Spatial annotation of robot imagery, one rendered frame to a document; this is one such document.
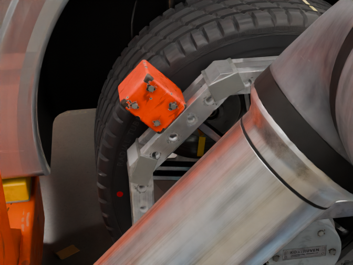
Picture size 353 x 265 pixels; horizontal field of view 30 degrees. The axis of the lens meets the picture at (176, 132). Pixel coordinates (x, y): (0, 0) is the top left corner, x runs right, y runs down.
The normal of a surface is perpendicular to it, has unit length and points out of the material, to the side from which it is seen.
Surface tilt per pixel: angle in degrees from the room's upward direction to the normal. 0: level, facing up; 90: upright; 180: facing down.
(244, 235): 87
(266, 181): 71
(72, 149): 0
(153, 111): 90
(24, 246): 0
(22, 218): 0
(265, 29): 87
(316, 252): 90
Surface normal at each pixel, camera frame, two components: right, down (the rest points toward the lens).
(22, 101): 0.14, 0.46
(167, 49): -0.57, -0.68
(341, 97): -1.00, -0.04
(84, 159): -0.03, -0.88
